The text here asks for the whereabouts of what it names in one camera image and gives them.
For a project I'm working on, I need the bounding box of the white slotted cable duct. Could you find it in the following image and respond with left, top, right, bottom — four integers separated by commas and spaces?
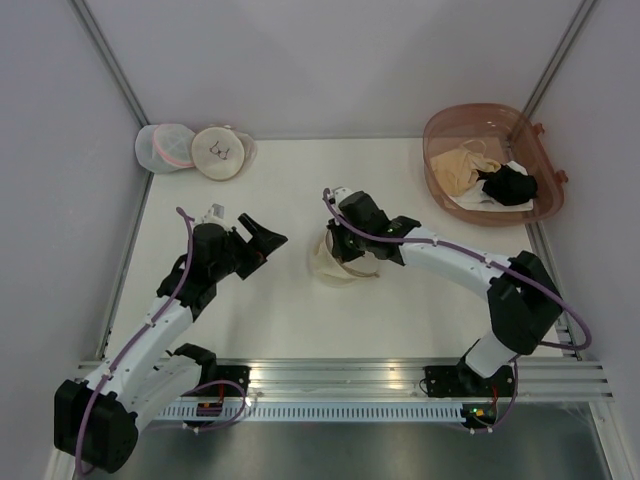
156, 400, 465, 423

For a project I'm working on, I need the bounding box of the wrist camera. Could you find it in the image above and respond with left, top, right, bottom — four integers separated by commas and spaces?
330, 187, 354, 205
196, 203, 228, 229

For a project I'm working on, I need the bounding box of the black garment in basket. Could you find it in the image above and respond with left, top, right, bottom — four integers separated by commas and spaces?
479, 165, 538, 206

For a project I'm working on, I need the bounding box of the white garment in basket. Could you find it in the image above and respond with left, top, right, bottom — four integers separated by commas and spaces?
451, 162, 534, 213

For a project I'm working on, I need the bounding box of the beige round mesh laundry bag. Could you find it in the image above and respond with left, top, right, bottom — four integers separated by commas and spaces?
308, 230, 380, 288

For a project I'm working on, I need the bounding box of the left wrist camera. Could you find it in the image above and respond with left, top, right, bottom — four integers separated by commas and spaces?
196, 203, 228, 229

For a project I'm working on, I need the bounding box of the beige mesh bag at back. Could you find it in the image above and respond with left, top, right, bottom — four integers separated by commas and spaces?
190, 125, 257, 182

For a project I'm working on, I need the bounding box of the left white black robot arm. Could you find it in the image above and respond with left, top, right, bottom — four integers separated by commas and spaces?
54, 209, 288, 479

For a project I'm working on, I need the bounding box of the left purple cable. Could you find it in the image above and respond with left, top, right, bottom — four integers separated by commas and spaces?
73, 205, 253, 475

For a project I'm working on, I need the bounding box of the purple cable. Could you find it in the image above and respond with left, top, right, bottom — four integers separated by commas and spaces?
73, 205, 253, 475
321, 186, 594, 435

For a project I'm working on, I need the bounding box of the aluminium front rail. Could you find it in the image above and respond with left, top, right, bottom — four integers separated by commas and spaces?
218, 357, 614, 403

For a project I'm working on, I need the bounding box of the beige bra in basket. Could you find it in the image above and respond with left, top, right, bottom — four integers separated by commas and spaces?
430, 139, 501, 197

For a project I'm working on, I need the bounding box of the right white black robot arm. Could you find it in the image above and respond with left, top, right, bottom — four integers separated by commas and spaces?
322, 188, 563, 393

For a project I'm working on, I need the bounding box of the white pink-trim mesh laundry bag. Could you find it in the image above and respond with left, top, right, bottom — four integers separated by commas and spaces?
134, 123, 195, 174

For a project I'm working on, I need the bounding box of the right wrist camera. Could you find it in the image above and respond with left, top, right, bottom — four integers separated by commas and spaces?
330, 187, 354, 205

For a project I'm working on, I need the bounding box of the left aluminium frame post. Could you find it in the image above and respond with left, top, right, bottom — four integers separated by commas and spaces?
68, 0, 149, 128

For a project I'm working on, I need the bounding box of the brown translucent plastic basket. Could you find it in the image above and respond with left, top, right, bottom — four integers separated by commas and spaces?
423, 103, 568, 227

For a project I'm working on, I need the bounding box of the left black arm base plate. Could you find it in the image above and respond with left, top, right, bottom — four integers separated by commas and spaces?
183, 364, 251, 399

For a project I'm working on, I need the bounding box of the right aluminium frame post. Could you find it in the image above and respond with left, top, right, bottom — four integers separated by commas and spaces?
522, 0, 600, 119

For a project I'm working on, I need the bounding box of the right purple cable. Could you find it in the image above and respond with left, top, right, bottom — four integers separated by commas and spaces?
321, 186, 594, 435

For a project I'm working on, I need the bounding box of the aluminium frame post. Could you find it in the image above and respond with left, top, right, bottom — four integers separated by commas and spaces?
522, 0, 600, 119
68, 0, 149, 128

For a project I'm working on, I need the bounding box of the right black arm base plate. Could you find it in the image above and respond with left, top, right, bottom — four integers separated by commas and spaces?
423, 355, 516, 399

